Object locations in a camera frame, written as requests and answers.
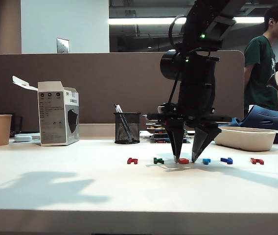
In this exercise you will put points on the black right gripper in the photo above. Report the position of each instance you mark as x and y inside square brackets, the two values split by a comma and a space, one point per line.
[197, 98]

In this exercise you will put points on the orange letter s magnet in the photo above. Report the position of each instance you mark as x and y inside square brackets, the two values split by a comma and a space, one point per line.
[184, 161]

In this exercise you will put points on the green letter k magnet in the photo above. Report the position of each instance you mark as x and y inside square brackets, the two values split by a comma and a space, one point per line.
[156, 160]

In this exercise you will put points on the dark blue letter y magnet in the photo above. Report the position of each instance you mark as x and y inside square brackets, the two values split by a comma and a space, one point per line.
[225, 159]

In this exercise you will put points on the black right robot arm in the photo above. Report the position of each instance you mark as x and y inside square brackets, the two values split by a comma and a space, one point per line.
[202, 24]

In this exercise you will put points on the light blue letter r magnet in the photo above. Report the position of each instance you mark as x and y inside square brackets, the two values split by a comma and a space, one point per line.
[205, 161]

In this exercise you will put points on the letter magnet package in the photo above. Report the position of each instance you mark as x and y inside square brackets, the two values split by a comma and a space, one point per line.
[161, 136]
[156, 127]
[159, 132]

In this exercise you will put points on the red letter h magnet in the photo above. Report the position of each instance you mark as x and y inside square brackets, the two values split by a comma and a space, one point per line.
[254, 160]
[130, 161]

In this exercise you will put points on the teal flat board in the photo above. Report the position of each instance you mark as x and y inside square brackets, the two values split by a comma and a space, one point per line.
[161, 141]

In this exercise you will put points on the white oval paper tray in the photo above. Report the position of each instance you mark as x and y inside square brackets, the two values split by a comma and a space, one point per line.
[249, 140]

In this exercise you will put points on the black mesh pen holder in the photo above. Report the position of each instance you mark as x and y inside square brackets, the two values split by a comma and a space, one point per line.
[127, 132]

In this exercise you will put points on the blue foam clog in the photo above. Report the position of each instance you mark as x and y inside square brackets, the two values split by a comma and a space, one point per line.
[259, 117]

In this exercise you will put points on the black white pen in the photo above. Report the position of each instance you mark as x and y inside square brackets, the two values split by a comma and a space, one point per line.
[117, 109]

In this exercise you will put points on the person in green shirt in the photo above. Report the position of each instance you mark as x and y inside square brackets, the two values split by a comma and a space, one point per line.
[260, 71]

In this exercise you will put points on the brown desk partition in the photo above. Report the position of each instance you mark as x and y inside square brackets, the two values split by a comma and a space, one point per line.
[80, 85]

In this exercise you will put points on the long ceiling light strip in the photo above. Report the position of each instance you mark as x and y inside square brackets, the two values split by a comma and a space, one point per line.
[141, 21]

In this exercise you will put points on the white grey mask box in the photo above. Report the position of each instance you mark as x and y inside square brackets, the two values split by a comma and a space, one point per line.
[52, 117]

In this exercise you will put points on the dark glass jar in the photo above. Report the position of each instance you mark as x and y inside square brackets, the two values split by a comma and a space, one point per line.
[16, 127]

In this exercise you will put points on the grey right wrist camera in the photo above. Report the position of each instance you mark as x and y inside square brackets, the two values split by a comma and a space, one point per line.
[167, 107]

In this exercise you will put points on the silver wall plate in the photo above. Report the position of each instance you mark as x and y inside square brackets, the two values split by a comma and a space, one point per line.
[62, 46]

